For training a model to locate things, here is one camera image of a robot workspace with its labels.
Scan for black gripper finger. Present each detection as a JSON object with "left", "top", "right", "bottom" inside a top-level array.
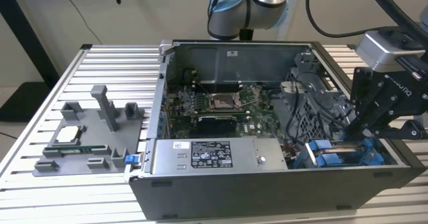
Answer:
[
  {"left": 372, "top": 115, "right": 428, "bottom": 140},
  {"left": 344, "top": 67, "right": 398, "bottom": 144}
]

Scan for silver CPU chip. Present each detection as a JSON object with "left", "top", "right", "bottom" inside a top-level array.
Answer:
[{"left": 55, "top": 126, "right": 81, "bottom": 144}]

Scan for open black PC case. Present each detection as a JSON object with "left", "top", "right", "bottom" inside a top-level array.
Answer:
[{"left": 123, "top": 39, "right": 428, "bottom": 221}]

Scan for gray parts rack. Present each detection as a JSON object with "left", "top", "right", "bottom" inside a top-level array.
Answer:
[{"left": 32, "top": 85, "right": 146, "bottom": 177}]

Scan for CPU socket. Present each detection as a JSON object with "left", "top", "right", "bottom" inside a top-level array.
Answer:
[{"left": 207, "top": 92, "right": 239, "bottom": 111}]

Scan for black flat base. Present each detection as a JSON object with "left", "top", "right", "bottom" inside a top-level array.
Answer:
[{"left": 0, "top": 82, "right": 53, "bottom": 122}]

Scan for black upright post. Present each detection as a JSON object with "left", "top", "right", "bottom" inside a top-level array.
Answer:
[{"left": 0, "top": 0, "right": 61, "bottom": 85}]

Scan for green RAM stick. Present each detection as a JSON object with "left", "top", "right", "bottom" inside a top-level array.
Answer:
[{"left": 49, "top": 146, "right": 105, "bottom": 154}]

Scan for gray plastic bracket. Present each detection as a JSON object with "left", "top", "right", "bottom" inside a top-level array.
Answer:
[{"left": 293, "top": 52, "right": 319, "bottom": 67}]

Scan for silver power supply unit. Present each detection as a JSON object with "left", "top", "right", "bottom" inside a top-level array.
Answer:
[{"left": 150, "top": 137, "right": 289, "bottom": 175}]

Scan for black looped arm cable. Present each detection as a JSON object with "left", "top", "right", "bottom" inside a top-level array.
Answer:
[{"left": 305, "top": 0, "right": 402, "bottom": 38}]

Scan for hard disk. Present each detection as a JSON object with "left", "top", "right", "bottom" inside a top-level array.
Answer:
[{"left": 306, "top": 138, "right": 381, "bottom": 156}]

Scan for blue carrier with disk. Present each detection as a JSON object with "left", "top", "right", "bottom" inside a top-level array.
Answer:
[{"left": 315, "top": 152, "right": 385, "bottom": 167}]

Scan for black disk wire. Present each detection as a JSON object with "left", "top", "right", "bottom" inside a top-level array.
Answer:
[{"left": 285, "top": 71, "right": 352, "bottom": 142}]

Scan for gray metal disk bay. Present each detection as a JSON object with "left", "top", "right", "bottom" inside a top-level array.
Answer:
[{"left": 269, "top": 67, "right": 356, "bottom": 144}]

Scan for thin black wall cable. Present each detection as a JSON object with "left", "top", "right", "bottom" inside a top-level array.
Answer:
[{"left": 57, "top": 0, "right": 103, "bottom": 46}]

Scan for black RAM slot bank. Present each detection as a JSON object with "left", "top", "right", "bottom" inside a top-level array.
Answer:
[{"left": 191, "top": 81, "right": 243, "bottom": 93}]

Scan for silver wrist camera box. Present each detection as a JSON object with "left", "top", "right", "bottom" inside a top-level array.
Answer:
[{"left": 354, "top": 30, "right": 426, "bottom": 72}]

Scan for open metal socket cover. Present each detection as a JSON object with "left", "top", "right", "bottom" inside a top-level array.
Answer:
[{"left": 238, "top": 87, "right": 262, "bottom": 107}]

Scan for green motherboard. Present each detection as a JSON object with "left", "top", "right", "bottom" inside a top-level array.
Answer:
[{"left": 164, "top": 82, "right": 285, "bottom": 140}]

